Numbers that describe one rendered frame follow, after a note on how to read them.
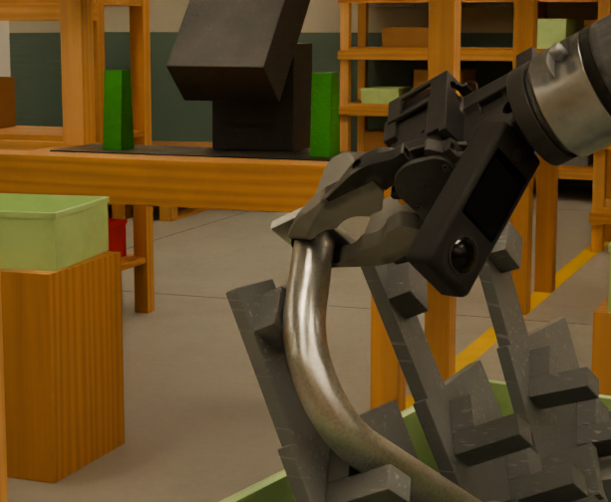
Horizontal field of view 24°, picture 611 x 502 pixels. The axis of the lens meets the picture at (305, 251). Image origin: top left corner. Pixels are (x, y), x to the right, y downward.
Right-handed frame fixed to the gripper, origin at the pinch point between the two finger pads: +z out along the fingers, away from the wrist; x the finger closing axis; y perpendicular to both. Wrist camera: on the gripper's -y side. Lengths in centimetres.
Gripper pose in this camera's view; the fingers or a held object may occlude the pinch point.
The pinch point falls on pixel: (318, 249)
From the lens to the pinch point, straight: 105.2
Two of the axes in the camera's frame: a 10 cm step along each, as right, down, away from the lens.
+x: -6.4, -5.7, -5.1
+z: -7.6, 3.9, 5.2
